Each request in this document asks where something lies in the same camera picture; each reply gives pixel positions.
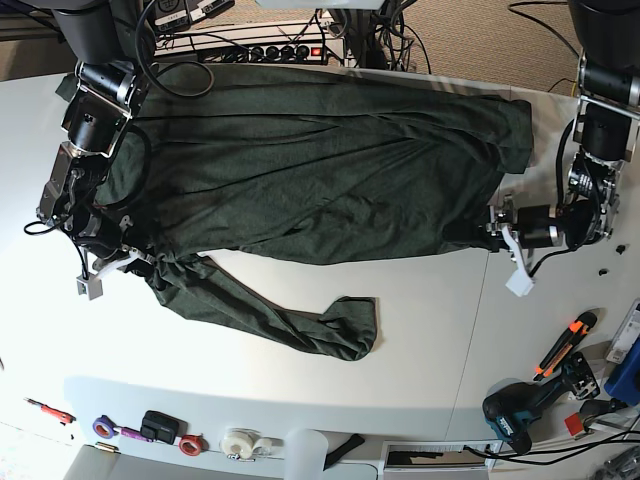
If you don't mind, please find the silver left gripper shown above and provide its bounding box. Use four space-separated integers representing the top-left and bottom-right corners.
479 152 619 253

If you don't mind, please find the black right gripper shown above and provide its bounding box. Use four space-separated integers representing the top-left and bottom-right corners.
59 199 156 278

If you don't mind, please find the dark green t-shirt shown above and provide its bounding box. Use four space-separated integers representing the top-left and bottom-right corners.
95 64 534 361

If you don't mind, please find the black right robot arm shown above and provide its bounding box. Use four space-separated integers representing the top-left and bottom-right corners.
36 1 154 282

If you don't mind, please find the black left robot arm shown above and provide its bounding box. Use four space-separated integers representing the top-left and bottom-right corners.
476 1 639 252

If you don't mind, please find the orange black utility knife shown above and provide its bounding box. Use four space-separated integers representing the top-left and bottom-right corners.
533 311 598 382

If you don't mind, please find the purple tape roll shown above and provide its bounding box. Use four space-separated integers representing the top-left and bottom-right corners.
92 415 117 439

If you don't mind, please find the purple marker pen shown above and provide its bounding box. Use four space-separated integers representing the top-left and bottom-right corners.
116 427 153 443

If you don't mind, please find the red screwdriver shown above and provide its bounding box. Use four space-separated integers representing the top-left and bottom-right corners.
24 397 76 426

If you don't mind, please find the blue box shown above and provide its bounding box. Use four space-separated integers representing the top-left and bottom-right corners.
604 341 640 406

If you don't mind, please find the red tape roll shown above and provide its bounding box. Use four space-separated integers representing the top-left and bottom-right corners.
178 435 206 457

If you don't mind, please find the white tape dispenser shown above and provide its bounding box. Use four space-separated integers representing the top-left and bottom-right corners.
219 428 284 461

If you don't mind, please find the white power strip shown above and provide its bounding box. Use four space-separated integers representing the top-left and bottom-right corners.
156 21 356 67

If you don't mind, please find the teal black cordless drill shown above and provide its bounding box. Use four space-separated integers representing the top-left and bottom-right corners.
482 352 600 455

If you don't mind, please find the black action camera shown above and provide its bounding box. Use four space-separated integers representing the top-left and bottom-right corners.
140 410 180 445

